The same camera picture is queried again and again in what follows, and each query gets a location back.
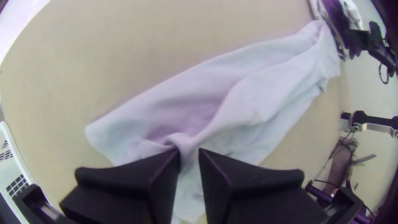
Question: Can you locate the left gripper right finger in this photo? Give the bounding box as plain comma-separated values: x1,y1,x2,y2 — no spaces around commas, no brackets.
198,148,332,224

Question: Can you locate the grey t-shirt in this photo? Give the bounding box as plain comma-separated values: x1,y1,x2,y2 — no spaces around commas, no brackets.
84,19,342,224

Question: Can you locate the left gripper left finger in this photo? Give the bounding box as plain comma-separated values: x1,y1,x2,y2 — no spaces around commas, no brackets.
59,148,182,224

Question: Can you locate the white laundry basket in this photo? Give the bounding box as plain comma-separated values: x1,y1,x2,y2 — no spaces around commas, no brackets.
0,120,60,224

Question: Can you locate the heap of clothes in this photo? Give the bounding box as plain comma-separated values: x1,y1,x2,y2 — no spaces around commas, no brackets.
309,0,364,61

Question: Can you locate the black cable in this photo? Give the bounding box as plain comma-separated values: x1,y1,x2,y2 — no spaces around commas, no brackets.
378,62,391,85

